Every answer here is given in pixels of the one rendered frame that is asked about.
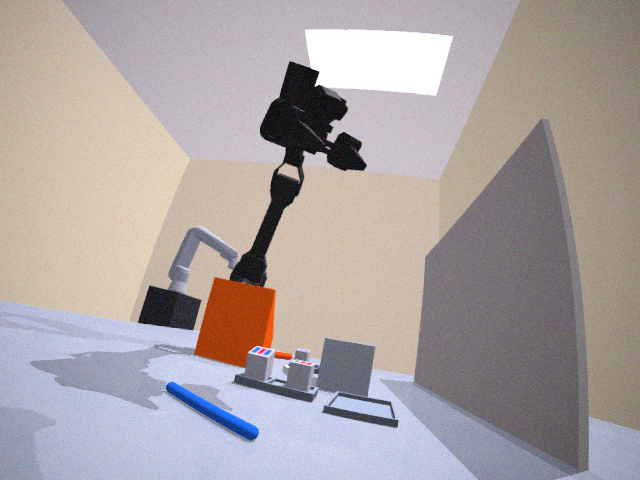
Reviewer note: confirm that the blue rod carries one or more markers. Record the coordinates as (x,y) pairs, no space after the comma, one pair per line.
(249,431)

